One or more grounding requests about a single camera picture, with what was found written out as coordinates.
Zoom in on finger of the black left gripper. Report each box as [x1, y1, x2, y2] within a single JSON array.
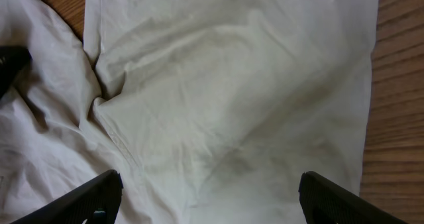
[[0, 46, 32, 97]]

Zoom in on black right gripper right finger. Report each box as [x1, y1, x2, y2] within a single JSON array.
[[298, 171, 406, 224]]

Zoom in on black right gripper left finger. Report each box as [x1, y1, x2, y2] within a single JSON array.
[[11, 170, 123, 224]]

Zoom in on beige shorts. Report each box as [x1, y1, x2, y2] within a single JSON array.
[[1, 0, 378, 223]]

